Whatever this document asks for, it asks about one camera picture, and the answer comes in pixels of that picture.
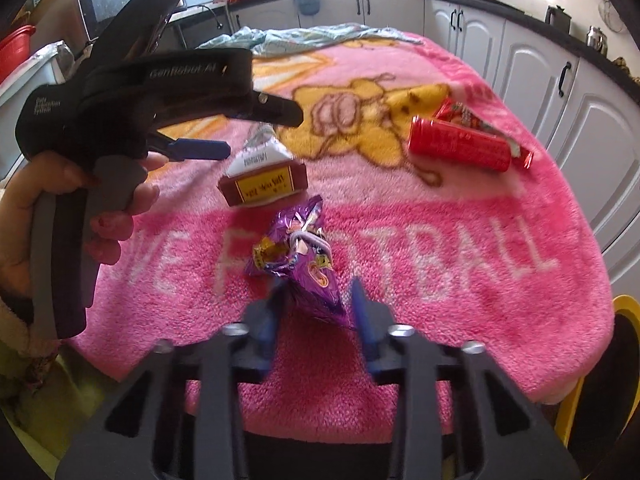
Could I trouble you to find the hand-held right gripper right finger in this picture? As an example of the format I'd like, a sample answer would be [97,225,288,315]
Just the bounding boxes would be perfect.
[350,276,584,480]

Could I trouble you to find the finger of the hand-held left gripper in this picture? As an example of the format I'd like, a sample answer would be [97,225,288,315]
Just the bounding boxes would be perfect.
[147,129,232,163]
[225,86,305,129]

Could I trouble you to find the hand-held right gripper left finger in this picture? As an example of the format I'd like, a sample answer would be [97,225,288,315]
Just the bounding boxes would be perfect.
[55,284,289,480]

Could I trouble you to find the red and white carton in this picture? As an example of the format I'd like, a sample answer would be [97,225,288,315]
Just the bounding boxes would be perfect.
[217,124,307,209]

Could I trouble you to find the purple snack wrapper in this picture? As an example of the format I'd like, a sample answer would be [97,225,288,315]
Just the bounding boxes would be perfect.
[243,194,349,332]

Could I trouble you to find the yellow trash bin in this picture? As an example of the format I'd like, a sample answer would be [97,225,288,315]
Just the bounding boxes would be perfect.
[552,293,640,462]

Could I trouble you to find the person's left hand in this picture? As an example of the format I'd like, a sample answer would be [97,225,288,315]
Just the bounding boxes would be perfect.
[0,151,169,307]

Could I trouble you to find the light blue cloth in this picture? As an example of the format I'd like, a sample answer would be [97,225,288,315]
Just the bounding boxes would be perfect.
[214,23,402,57]

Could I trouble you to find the microwave oven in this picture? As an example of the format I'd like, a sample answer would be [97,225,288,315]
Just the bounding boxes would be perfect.
[74,0,184,42]

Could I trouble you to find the pink printed blanket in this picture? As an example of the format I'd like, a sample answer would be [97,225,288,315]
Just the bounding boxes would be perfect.
[64,29,614,444]

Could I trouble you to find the red plastic basin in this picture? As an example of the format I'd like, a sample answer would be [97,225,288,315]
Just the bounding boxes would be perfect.
[0,24,37,79]

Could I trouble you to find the red drink can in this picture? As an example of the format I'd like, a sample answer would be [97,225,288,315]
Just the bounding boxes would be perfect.
[407,115,514,174]

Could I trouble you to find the red snack packet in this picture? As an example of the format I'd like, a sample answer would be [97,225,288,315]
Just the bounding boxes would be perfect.
[432,98,535,171]

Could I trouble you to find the black kitchen countertop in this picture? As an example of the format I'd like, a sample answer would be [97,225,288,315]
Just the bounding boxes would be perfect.
[220,0,640,92]

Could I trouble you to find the white kitchen cabinets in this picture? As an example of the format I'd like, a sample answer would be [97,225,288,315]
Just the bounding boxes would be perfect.
[227,0,640,252]

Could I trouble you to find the steel kettle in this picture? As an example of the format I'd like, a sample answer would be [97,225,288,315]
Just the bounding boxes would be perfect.
[585,24,609,56]

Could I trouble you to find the brown patterned cloth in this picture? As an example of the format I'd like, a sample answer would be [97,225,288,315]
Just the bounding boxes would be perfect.
[614,57,640,87]

